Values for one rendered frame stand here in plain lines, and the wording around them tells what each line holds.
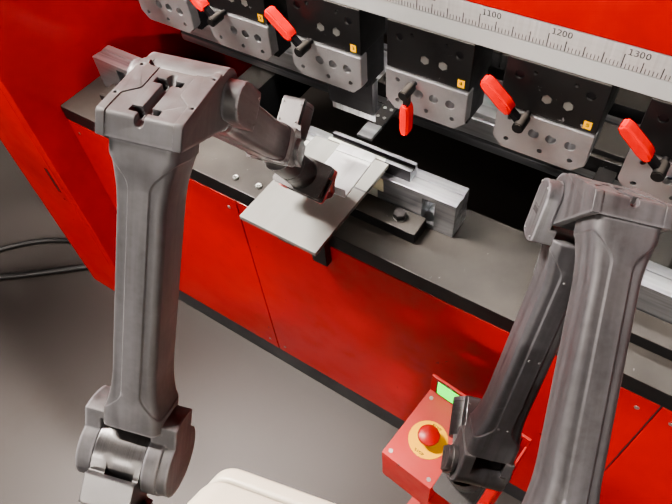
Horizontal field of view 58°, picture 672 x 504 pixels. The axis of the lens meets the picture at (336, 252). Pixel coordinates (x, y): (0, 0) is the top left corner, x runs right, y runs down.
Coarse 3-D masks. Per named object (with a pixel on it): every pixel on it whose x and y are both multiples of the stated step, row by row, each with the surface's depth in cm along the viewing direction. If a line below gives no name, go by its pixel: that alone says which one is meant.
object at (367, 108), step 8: (376, 80) 111; (336, 88) 117; (360, 88) 113; (368, 88) 112; (376, 88) 113; (336, 96) 118; (344, 96) 117; (352, 96) 116; (360, 96) 114; (368, 96) 113; (376, 96) 114; (336, 104) 121; (344, 104) 119; (352, 104) 117; (360, 104) 116; (368, 104) 115; (376, 104) 116; (352, 112) 120; (360, 112) 119; (368, 112) 116; (376, 112) 117
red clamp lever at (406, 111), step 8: (408, 88) 98; (400, 96) 98; (408, 96) 98; (408, 104) 100; (400, 112) 101; (408, 112) 101; (400, 120) 103; (408, 120) 102; (400, 128) 104; (408, 128) 103
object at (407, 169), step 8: (336, 136) 130; (344, 136) 129; (352, 144) 128; (360, 144) 127; (368, 144) 127; (376, 152) 126; (384, 152) 125; (392, 160) 125; (400, 160) 124; (408, 160) 123; (392, 168) 123; (400, 168) 122; (408, 168) 122; (416, 168) 123; (400, 176) 124; (408, 176) 122
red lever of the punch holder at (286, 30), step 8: (272, 8) 103; (272, 16) 103; (280, 16) 103; (272, 24) 104; (280, 24) 103; (288, 24) 104; (280, 32) 104; (288, 32) 103; (296, 32) 105; (288, 40) 105; (296, 40) 104; (304, 40) 105; (312, 40) 106; (296, 48) 104; (304, 48) 104
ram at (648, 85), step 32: (352, 0) 96; (384, 0) 92; (480, 0) 83; (512, 0) 80; (544, 0) 78; (576, 0) 76; (608, 0) 74; (640, 0) 71; (448, 32) 90; (480, 32) 87; (608, 32) 76; (640, 32) 74; (544, 64) 85; (576, 64) 82; (608, 64) 79
